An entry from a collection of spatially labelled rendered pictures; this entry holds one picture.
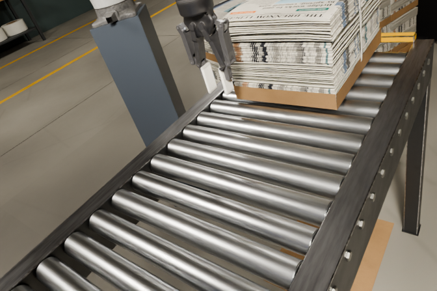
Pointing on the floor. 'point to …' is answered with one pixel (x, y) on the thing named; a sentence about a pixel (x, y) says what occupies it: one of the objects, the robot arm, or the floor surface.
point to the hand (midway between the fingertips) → (218, 79)
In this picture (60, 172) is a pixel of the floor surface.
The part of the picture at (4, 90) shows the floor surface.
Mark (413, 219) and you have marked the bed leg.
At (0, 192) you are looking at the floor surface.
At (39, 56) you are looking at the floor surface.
